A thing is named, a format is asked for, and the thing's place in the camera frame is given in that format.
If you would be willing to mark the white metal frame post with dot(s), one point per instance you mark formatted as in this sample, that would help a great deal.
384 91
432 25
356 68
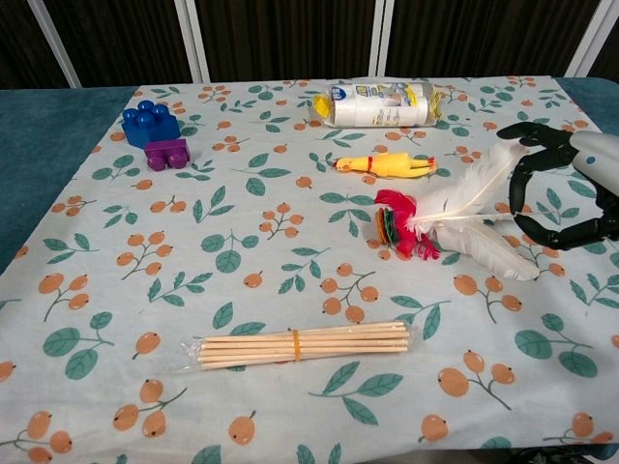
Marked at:
193 38
597 36
382 36
52 41

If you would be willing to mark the purple building block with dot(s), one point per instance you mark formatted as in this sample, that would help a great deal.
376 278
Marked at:
167 154

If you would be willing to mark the yellow rubber chicken toy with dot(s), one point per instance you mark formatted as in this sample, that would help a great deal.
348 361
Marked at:
384 164

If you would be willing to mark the floral print tablecloth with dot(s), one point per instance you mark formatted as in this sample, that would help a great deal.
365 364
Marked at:
290 270

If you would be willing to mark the bundled wooden sticks pack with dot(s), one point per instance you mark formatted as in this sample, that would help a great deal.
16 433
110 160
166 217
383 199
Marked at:
300 344

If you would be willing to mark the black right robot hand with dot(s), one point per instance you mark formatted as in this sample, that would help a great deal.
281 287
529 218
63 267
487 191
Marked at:
546 145

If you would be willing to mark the blue building block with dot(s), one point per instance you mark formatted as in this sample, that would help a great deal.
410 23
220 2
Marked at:
149 123

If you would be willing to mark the white feather shuttlecock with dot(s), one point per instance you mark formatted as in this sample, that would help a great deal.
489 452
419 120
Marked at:
450 217

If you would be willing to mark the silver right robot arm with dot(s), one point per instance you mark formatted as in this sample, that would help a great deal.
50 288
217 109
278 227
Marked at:
597 157

